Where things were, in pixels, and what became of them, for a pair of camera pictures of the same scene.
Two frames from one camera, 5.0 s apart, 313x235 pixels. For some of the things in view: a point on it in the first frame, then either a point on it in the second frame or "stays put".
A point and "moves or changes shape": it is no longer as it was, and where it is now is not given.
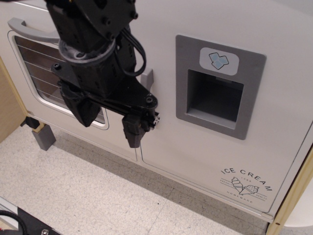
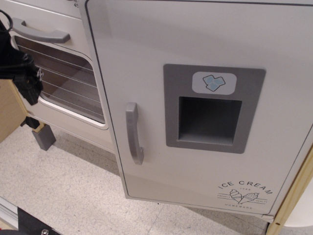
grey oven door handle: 19,25 stays put
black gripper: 87,87 -> 20,67
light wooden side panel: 13,112 stays put
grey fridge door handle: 147,80 moves or changes shape
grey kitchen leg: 45,138 stays put
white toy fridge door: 234,80 moves or changes shape
